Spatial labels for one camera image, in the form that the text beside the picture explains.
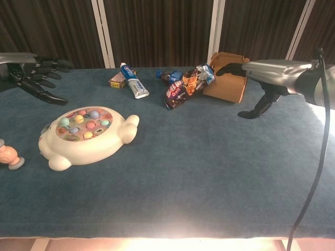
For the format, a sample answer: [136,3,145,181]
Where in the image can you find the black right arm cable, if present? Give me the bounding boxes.
[286,47,331,251]

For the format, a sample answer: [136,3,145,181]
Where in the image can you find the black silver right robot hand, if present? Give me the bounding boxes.
[215,59,314,120]

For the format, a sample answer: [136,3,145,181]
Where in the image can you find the small red brown carton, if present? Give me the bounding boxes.
[107,70,137,90]

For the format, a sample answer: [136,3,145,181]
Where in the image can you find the white curtain frame post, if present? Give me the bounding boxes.
[208,0,227,66]
[91,0,116,70]
[284,0,317,61]

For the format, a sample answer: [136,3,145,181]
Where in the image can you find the small wooden toy mallet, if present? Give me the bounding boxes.
[0,139,26,171]

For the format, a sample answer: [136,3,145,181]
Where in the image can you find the blue table cloth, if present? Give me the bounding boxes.
[0,63,335,239]

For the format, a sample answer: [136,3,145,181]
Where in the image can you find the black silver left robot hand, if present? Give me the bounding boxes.
[0,52,74,106]

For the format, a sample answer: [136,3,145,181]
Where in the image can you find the blue white toothpaste tube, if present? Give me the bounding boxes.
[119,62,151,100]

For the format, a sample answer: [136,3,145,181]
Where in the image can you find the cola bottle blue label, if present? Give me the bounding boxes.
[155,68,184,86]

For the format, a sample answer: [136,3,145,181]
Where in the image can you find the dark snack bag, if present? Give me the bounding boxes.
[163,63,216,112]

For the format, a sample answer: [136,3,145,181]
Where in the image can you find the dark brown pleated curtain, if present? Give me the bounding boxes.
[0,0,335,71]

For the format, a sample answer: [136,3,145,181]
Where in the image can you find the brown cardboard gable box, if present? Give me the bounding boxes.
[202,51,253,105]

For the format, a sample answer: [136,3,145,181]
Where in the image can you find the white whack-a-mole toy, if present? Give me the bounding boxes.
[38,105,140,172]

